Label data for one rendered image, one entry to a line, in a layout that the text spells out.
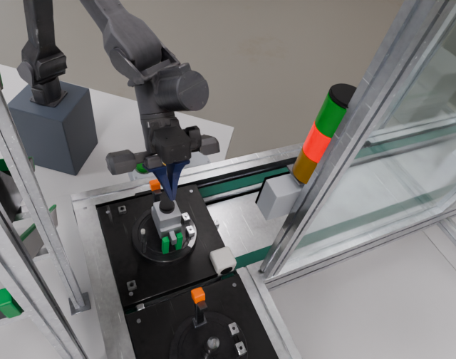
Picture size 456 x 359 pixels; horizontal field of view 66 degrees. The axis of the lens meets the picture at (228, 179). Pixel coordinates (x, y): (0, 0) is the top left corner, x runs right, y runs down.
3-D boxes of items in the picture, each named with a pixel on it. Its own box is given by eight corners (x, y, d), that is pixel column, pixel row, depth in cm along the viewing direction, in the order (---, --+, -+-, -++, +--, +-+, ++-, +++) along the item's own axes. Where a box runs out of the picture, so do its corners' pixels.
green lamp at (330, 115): (307, 117, 49) (320, 89, 45) (335, 112, 51) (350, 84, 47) (327, 142, 46) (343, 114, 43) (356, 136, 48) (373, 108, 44)
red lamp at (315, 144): (296, 143, 53) (307, 118, 49) (323, 137, 55) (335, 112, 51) (314, 167, 50) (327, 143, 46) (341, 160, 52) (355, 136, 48)
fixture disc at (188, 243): (124, 219, 78) (124, 214, 77) (184, 204, 84) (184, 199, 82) (142, 275, 71) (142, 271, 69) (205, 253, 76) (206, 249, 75)
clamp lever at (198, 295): (192, 318, 65) (190, 289, 61) (202, 314, 65) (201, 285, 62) (199, 333, 62) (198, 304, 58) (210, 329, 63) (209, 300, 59)
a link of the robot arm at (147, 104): (118, 73, 58) (150, 67, 51) (147, 70, 61) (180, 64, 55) (127, 115, 60) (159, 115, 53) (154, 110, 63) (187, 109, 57)
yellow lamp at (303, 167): (286, 164, 57) (296, 143, 53) (311, 159, 58) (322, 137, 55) (302, 188, 54) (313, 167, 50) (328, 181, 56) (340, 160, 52)
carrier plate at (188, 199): (97, 212, 81) (96, 206, 79) (194, 188, 90) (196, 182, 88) (123, 310, 68) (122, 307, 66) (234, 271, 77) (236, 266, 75)
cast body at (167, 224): (150, 214, 74) (150, 194, 69) (171, 209, 76) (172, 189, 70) (163, 248, 70) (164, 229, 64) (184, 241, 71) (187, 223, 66)
